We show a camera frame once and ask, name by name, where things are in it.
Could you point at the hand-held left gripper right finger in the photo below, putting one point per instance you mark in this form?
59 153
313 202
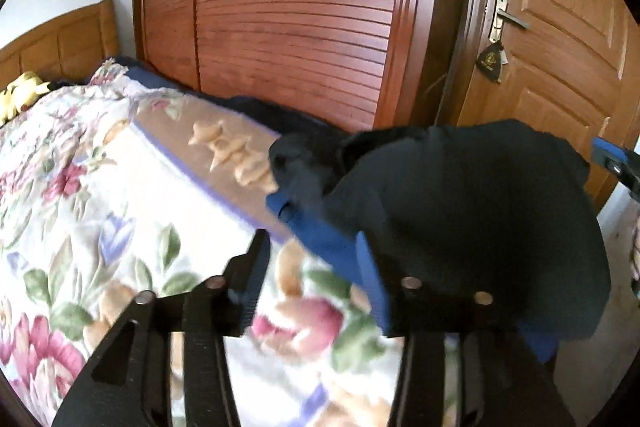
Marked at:
371 279

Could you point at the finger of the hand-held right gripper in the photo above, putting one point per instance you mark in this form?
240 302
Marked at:
612 159

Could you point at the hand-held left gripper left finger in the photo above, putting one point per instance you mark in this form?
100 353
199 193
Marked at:
252 277

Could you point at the black coat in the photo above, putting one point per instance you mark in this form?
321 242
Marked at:
475 217

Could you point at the folded blue cloth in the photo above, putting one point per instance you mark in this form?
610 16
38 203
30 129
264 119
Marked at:
325 237

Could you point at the wooden door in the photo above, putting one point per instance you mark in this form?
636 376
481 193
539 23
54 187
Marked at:
560 32

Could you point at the dark hanging tag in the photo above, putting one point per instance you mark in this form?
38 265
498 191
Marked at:
491 63

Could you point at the floral blanket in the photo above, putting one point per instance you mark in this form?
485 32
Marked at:
100 207

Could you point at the navy bed sheet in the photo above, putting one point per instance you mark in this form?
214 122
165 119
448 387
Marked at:
165 79

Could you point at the wooden slatted wardrobe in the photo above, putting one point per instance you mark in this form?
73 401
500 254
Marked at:
300 7

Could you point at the yellow plush toy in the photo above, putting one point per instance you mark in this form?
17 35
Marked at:
20 94

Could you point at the wooden bed headboard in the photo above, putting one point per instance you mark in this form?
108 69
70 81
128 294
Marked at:
55 44

